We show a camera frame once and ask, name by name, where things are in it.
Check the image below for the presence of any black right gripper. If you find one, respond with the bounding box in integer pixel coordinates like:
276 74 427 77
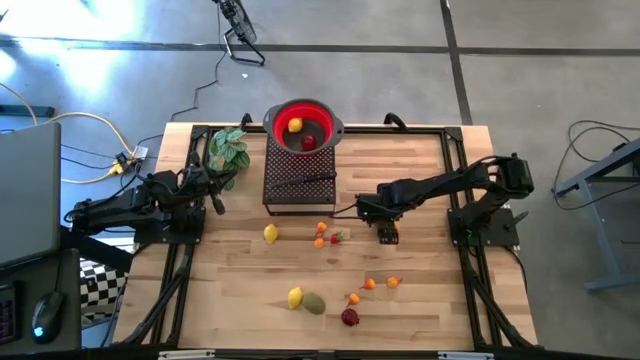
355 192 404 246

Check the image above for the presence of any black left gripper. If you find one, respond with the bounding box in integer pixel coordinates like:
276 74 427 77
174 152 239 216

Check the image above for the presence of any black-handled kitchen knife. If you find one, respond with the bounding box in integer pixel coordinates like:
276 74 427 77
271 171 339 189

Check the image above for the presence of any green-brown kiwi fruit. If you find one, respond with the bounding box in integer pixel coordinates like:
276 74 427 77
301 292 327 316

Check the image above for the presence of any red collapsible colander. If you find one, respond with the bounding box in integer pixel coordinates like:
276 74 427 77
262 98 346 159

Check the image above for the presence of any green leafy potted plant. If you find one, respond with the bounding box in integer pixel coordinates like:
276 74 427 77
207 126 251 192

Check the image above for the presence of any black perforated metal stand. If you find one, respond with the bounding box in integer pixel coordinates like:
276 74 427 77
262 130 338 217

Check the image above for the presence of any silver aluminium strut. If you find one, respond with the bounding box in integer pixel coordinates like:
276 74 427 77
158 349 216 360
438 351 495 360

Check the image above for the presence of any black floor fan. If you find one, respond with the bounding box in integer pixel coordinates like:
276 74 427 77
212 0 266 67

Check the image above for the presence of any black-white checkered board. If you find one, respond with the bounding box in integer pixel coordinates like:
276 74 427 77
78 257 132 324

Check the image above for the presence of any black desk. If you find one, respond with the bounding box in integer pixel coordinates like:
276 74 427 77
0 247 84 356

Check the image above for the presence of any flat black bar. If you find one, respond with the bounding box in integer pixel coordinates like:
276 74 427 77
0 103 58 119

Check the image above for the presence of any blue-grey metal desk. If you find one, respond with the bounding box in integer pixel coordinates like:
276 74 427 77
552 137 640 296

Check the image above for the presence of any black computer mouse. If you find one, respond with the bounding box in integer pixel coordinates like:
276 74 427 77
30 290 66 346

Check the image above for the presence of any black keyboard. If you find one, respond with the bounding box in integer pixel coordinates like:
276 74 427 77
0 282 24 346

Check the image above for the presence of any black fan cable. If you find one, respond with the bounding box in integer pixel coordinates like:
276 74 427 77
134 4 224 149

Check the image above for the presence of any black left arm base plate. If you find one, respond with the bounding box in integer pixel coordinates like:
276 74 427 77
122 207 207 246

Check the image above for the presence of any black aluminium table frame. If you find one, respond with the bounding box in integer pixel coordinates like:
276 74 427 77
113 112 540 360

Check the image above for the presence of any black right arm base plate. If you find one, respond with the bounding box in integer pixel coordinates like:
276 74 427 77
447 207 521 249

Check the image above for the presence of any yellow power cable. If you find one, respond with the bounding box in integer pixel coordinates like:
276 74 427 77
0 82 135 185

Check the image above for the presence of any black floor cable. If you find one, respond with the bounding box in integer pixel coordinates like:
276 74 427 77
553 118 640 177

